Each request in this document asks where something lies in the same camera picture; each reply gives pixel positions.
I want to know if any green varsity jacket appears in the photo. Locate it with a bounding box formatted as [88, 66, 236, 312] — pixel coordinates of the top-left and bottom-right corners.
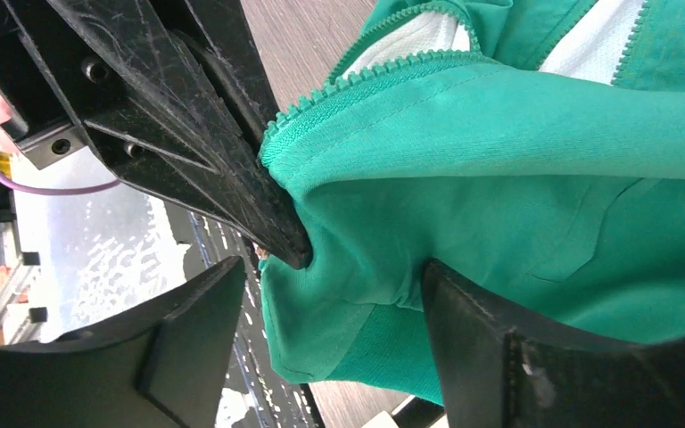
[260, 1, 685, 403]

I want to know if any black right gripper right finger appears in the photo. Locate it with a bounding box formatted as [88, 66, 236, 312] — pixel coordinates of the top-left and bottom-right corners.
[421, 259, 685, 427]

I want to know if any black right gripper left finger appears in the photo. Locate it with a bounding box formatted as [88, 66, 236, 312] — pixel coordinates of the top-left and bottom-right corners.
[0, 256, 246, 427]

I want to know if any cream beige jacket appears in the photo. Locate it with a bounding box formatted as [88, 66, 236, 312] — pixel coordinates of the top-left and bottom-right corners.
[362, 396, 449, 428]

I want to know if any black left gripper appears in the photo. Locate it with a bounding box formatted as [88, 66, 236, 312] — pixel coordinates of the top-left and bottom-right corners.
[0, 1, 87, 169]

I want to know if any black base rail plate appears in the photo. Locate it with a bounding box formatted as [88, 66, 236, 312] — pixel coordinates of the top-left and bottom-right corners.
[164, 202, 325, 427]

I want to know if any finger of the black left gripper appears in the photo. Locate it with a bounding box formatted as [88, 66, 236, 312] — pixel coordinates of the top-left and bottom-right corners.
[7, 1, 312, 269]
[147, 1, 278, 160]

